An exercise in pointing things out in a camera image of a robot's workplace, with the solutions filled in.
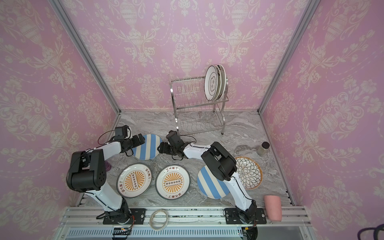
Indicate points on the pink cup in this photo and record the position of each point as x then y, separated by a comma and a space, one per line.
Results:
273, 207

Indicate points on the silver wire dish rack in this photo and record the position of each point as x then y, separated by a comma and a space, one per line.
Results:
194, 114

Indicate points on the white plate teal red rim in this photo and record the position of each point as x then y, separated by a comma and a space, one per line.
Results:
224, 79

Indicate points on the blue striped plate front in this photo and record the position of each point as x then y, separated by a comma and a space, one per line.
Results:
210, 186

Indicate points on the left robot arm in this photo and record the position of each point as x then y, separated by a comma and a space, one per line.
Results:
87, 174

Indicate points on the clear tape roll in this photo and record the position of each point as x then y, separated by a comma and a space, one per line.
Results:
159, 220

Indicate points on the blue striped plate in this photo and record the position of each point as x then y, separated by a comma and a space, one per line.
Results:
210, 186
148, 150

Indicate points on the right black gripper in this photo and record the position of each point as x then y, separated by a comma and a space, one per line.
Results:
167, 147

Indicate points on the white plate green quatrefoil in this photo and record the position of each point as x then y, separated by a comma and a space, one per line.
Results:
211, 84

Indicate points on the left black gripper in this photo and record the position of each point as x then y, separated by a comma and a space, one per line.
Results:
136, 142

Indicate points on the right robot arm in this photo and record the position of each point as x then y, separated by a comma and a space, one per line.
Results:
221, 164

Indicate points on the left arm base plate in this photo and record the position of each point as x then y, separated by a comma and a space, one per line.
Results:
136, 217

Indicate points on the orange sunburst plate left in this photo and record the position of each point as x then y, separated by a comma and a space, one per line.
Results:
134, 180

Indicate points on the orange sunburst plate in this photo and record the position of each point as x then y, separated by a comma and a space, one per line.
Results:
134, 180
173, 182

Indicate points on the beige bottle black cap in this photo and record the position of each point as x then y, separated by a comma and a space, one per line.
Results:
263, 148

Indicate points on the floral mandala patterned plate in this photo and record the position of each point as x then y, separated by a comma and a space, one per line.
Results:
250, 172

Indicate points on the orange sunburst plate right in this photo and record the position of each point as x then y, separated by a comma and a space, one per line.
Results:
173, 182

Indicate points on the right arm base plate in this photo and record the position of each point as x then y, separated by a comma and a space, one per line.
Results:
235, 216

